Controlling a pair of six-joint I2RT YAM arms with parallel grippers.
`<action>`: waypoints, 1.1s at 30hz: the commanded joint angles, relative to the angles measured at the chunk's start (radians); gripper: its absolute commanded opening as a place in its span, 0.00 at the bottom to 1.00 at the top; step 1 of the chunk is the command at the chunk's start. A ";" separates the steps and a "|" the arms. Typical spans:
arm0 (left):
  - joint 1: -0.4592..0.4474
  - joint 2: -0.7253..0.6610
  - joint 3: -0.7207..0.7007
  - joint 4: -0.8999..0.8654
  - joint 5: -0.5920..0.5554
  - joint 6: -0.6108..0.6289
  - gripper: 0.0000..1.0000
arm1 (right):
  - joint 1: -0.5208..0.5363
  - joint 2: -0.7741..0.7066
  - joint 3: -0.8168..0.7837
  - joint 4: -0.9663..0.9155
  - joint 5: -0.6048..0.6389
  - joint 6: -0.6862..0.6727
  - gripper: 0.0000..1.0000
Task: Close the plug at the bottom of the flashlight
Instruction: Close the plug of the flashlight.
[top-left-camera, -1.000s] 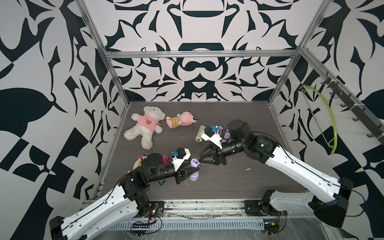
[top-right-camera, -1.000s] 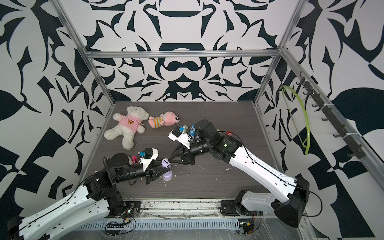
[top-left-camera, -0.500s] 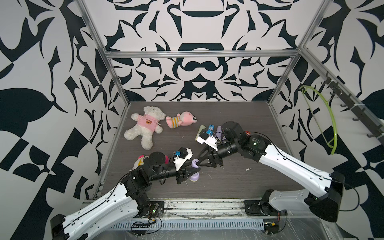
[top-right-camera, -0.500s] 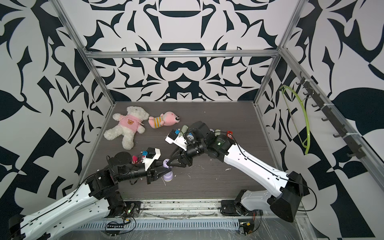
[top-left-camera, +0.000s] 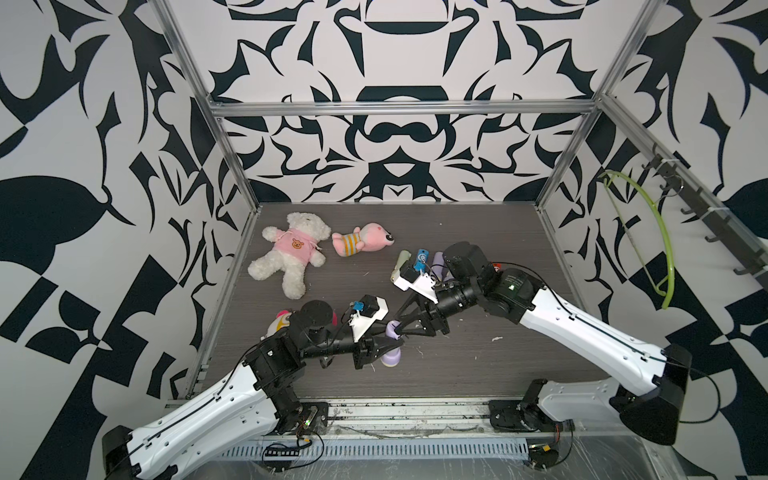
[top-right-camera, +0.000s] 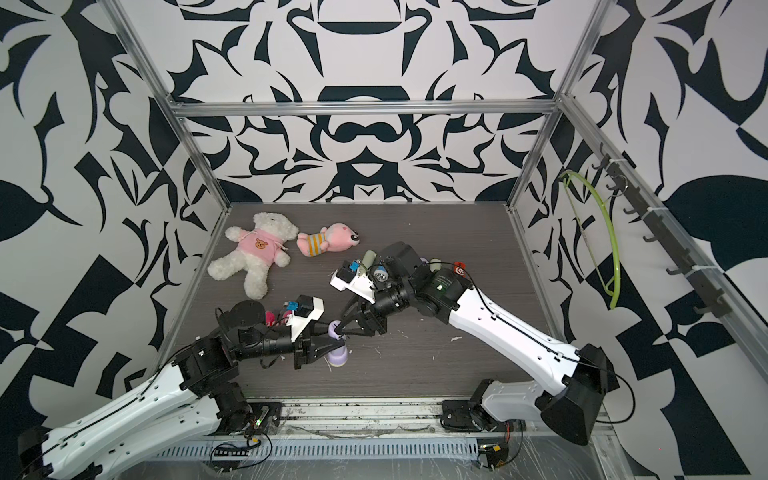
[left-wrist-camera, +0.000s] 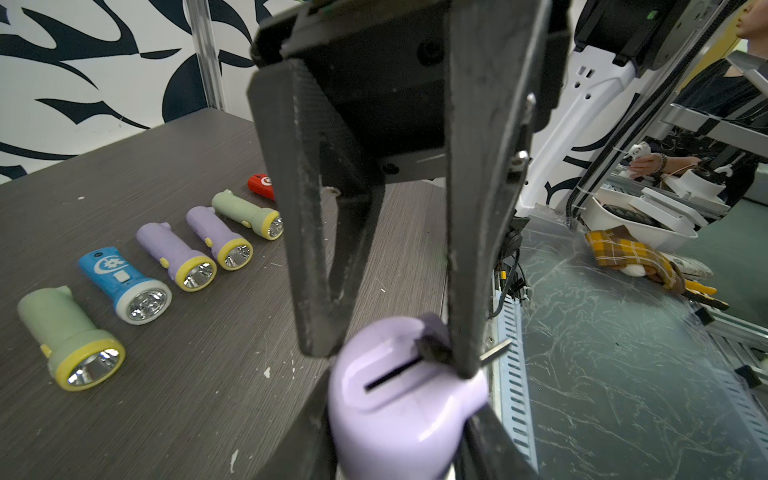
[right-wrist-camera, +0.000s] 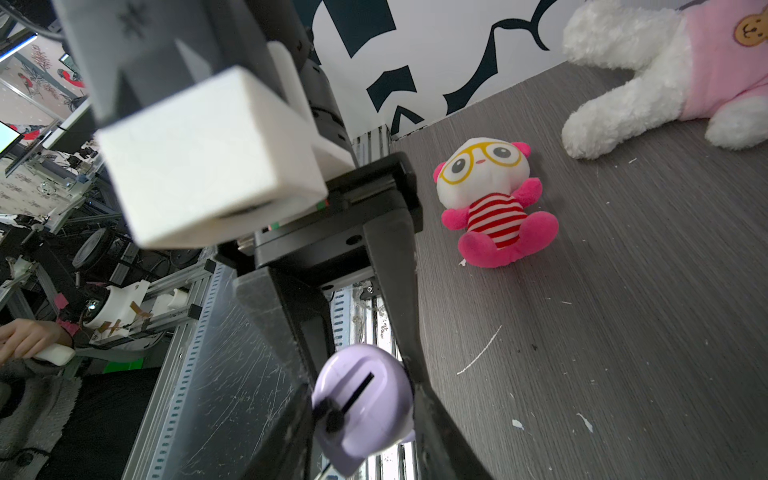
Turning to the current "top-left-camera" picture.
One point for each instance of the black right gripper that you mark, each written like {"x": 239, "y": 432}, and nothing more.
{"x": 432, "y": 313}

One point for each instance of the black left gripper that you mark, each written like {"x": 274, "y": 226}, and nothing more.
{"x": 368, "y": 348}

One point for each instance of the blue flashlight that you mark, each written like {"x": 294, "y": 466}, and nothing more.
{"x": 421, "y": 260}

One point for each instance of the green flashlight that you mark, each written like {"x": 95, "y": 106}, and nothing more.
{"x": 403, "y": 257}

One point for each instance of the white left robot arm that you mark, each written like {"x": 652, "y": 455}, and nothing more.
{"x": 256, "y": 398}

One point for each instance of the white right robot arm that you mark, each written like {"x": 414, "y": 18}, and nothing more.
{"x": 645, "y": 385}

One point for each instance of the pink striped plush toy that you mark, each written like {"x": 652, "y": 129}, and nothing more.
{"x": 372, "y": 237}

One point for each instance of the glasses doll plush toy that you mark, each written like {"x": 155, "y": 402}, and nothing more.
{"x": 282, "y": 320}

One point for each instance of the white teddy pink shirt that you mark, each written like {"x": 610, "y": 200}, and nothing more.
{"x": 292, "y": 251}

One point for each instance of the green curved tube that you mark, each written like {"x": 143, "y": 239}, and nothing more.
{"x": 623, "y": 190}

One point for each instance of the black hook rack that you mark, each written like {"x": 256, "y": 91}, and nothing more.
{"x": 702, "y": 205}

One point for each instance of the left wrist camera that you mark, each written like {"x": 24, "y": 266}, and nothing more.
{"x": 365, "y": 312}

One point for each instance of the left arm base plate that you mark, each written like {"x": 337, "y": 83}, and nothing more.
{"x": 301, "y": 417}

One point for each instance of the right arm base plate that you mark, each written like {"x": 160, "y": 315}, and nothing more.
{"x": 516, "y": 416}

